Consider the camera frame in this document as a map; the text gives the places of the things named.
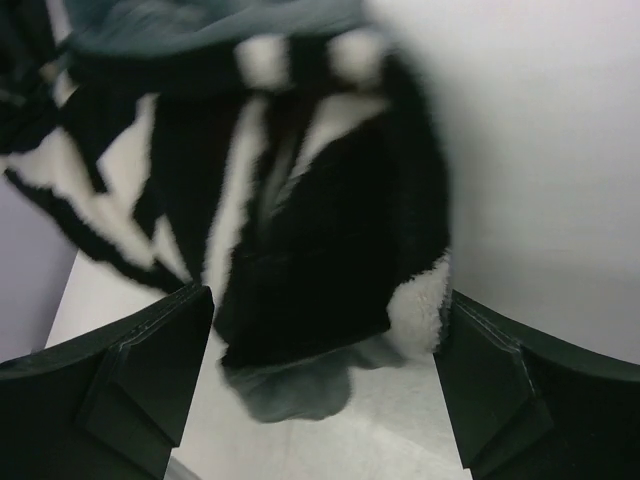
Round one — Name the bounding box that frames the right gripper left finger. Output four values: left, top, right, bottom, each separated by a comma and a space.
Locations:
1, 285, 214, 479

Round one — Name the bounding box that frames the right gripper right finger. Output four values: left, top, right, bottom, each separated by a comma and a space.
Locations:
435, 293, 639, 480

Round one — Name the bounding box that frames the dark green plush pillowcase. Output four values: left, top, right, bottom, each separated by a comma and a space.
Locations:
1, 1, 451, 423

